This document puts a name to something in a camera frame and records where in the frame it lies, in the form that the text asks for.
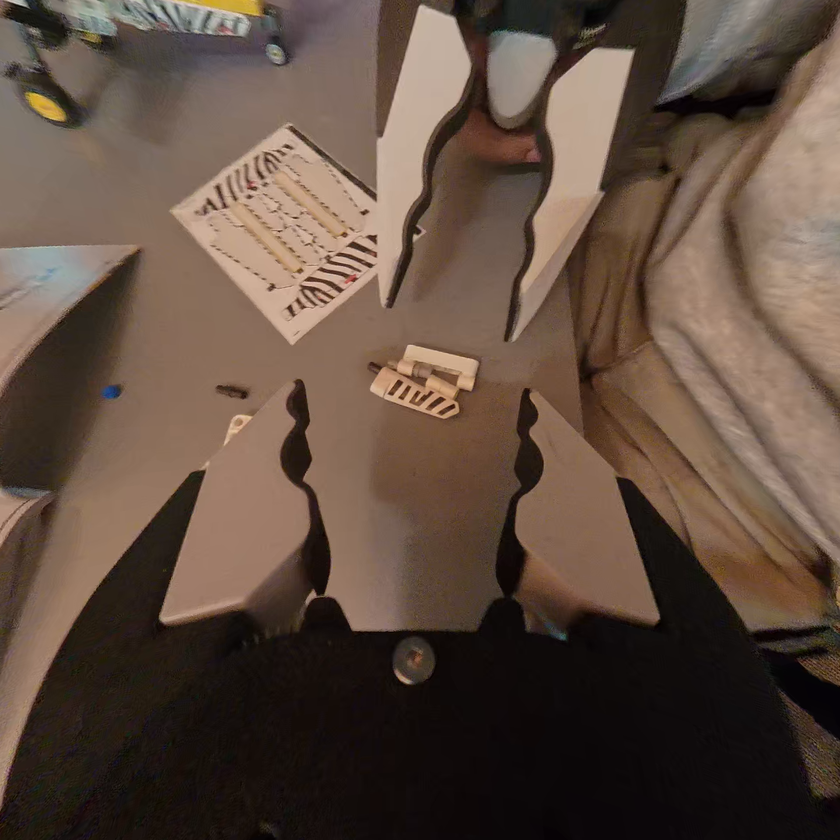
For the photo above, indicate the person's right hand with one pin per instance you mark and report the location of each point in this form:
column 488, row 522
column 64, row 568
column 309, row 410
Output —
column 505, row 144

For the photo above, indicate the white lego beam assembly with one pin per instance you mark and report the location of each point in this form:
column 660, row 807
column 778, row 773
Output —
column 439, row 364

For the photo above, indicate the zebra striped lego vehicle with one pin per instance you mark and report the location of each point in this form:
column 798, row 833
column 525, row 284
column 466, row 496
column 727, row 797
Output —
column 184, row 16

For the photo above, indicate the black lego pin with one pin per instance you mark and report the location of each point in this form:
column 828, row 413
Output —
column 232, row 392

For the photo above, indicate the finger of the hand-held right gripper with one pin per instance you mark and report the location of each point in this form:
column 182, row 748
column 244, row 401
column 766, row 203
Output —
column 584, row 144
column 413, row 131

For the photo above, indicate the grey sweatshirt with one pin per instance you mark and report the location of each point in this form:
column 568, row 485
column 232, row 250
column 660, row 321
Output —
column 754, row 295

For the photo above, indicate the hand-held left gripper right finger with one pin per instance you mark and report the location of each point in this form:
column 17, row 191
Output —
column 584, row 538

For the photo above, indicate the white bent lego liftarm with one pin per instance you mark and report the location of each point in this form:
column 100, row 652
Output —
column 237, row 426

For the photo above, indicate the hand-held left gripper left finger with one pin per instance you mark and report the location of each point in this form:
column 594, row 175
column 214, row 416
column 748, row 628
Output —
column 243, row 525

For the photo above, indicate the zebra print sticker sheet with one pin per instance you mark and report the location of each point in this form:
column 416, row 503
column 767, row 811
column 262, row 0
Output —
column 262, row 223

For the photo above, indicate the beige trousers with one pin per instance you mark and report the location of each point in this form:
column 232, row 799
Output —
column 630, row 407

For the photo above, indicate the zebra striped white lego panel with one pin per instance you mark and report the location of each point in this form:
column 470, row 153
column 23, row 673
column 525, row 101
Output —
column 420, row 400

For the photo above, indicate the blue lego pin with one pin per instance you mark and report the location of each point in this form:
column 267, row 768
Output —
column 112, row 392

